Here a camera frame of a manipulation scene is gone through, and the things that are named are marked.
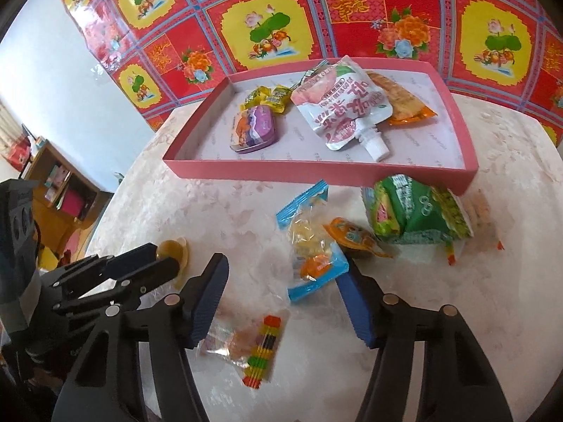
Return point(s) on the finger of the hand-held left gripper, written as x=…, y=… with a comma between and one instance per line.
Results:
x=154, y=272
x=132, y=257

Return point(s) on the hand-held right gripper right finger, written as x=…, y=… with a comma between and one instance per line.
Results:
x=356, y=307

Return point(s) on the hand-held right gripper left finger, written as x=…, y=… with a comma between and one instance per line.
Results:
x=209, y=303

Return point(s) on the clear cup with olive fruit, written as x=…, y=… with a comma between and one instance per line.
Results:
x=173, y=248

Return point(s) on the clear packet rainbow edge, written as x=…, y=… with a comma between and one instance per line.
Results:
x=477, y=211
x=246, y=338

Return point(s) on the orange lid jelly cup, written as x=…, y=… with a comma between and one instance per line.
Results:
x=352, y=235

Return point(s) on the blue clear candy packet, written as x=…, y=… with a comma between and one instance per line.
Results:
x=308, y=237

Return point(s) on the large green snack packet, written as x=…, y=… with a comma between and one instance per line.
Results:
x=413, y=211

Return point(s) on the pink cardboard box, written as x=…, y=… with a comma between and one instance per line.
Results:
x=264, y=171

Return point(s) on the purple snack packet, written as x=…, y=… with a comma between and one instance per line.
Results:
x=257, y=127

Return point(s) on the pink white jelly pouch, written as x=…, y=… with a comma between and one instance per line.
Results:
x=334, y=110

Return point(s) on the yellow candy packet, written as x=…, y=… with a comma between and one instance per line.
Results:
x=280, y=99
x=255, y=96

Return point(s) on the orange clear cracker packet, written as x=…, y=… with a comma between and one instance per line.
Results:
x=404, y=101

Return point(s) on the wooden bookshelf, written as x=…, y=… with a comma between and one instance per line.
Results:
x=44, y=158

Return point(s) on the red floral printed wall sheet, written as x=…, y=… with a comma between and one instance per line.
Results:
x=308, y=30

